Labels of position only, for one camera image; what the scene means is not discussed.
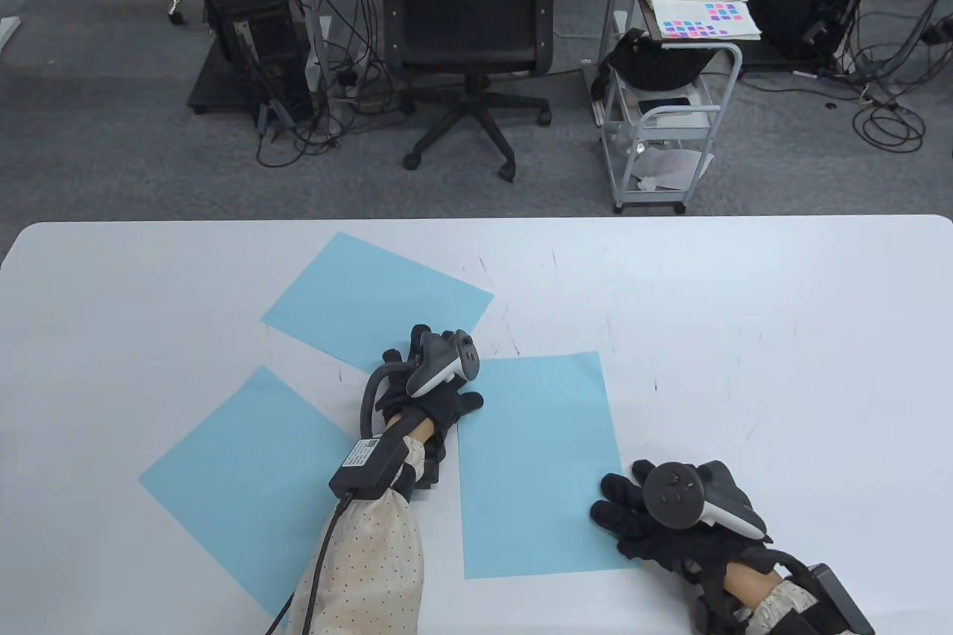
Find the grey and white tracking controller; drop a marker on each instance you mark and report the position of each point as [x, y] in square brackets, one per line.
[674, 493]
[439, 363]

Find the black phone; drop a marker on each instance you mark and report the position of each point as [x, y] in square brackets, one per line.
[663, 103]

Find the person's left forearm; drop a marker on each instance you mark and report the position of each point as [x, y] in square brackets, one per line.
[372, 568]

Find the light blue paper sheet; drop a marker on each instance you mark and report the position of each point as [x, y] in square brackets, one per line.
[536, 471]
[238, 486]
[372, 300]

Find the person's right hand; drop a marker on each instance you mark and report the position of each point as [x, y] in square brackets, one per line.
[633, 523]

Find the black glove sensor module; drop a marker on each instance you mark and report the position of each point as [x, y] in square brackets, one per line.
[432, 467]
[711, 605]

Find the crumpled white paper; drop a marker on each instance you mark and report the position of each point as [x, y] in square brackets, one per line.
[674, 166]

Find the black wrist camera box with label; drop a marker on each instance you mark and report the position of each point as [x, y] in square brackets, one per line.
[368, 464]

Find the black computer tower on stand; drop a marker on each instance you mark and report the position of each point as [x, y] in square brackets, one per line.
[246, 10]

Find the white desk foot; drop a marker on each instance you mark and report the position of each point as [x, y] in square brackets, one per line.
[6, 36]

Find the person's left hand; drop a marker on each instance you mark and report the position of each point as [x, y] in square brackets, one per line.
[447, 408]

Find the sheet with coloured squares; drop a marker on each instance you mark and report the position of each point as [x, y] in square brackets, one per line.
[692, 30]

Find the white rolling cart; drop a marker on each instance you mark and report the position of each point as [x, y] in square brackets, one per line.
[648, 201]

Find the black bag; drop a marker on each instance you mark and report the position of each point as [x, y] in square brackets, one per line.
[655, 65]

